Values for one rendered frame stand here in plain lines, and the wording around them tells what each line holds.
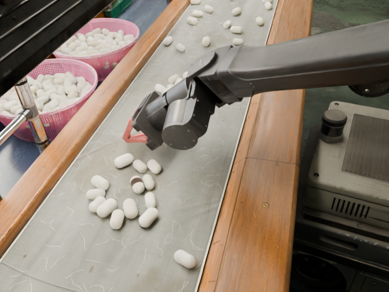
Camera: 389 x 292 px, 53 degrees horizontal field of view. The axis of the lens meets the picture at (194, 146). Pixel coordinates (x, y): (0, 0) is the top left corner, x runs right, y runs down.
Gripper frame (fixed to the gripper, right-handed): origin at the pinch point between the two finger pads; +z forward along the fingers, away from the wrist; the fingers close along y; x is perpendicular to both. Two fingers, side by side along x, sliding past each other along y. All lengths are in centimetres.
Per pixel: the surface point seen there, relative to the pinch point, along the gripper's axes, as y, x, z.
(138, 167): 6.8, 3.6, -3.3
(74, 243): 23.8, 2.0, 0.9
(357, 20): -262, 106, -5
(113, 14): -77, -19, 34
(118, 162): 6.7, 0.9, -0.4
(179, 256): 23.5, 11.6, -13.1
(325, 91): -152, 91, 13
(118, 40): -46, -12, 18
